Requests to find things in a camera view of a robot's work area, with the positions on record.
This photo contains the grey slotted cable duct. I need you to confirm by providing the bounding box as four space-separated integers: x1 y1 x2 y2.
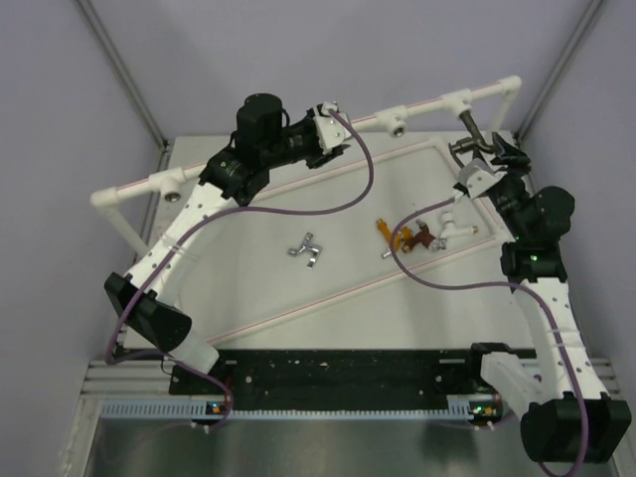
98 395 495 421

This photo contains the orange gold faucet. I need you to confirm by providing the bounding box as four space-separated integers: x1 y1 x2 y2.
376 219 413 253

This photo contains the dark grey faucet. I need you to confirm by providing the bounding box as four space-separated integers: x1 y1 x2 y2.
448 109 495 165

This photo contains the chrome silver faucet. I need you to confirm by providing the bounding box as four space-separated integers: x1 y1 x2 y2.
287 233 323 269

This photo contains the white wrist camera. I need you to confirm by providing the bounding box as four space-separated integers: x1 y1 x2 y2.
310 102 352 154
452 159 505 201

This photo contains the white faucet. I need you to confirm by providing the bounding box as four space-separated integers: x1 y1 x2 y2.
437 210 479 245

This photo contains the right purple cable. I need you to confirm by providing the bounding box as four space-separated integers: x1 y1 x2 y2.
392 196 590 477

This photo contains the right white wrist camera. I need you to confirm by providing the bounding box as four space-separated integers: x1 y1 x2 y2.
452 159 505 201

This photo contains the white PVC pipe frame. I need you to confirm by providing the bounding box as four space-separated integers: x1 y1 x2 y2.
90 75 523 344

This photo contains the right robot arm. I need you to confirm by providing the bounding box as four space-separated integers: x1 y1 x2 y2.
463 134 632 468

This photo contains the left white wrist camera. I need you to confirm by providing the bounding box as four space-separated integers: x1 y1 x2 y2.
310 102 352 154

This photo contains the brown red faucet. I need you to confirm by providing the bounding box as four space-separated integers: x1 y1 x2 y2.
401 219 447 253

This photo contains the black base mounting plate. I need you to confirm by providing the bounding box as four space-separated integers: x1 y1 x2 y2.
169 350 495 411

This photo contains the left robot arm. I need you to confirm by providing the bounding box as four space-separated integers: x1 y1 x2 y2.
104 93 356 395

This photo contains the white work board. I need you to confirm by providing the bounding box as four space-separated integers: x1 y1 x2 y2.
176 132 508 344

